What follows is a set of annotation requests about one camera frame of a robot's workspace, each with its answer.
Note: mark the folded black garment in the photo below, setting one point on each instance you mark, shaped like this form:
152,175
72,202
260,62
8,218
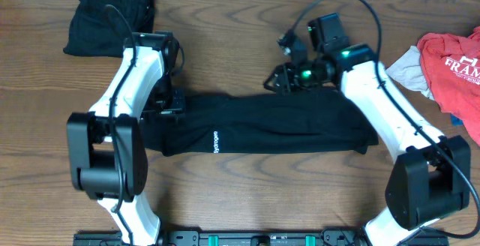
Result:
99,27

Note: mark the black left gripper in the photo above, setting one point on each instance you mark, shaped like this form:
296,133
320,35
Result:
178,105

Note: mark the blue garment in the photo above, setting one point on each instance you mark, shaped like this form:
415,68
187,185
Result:
455,120

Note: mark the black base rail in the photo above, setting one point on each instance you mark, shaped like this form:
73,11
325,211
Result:
326,237

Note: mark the beige garment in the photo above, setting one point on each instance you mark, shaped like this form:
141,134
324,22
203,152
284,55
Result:
408,72

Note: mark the black t-shirt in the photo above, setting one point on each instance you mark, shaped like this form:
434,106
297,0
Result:
321,120

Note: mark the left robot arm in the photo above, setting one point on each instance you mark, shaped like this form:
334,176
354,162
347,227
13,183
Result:
105,144

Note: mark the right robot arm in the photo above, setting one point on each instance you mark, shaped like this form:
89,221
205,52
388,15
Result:
430,179

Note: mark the red printed t-shirt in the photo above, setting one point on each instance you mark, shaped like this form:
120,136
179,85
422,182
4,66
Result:
450,64

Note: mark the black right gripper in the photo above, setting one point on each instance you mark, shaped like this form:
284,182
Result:
287,84

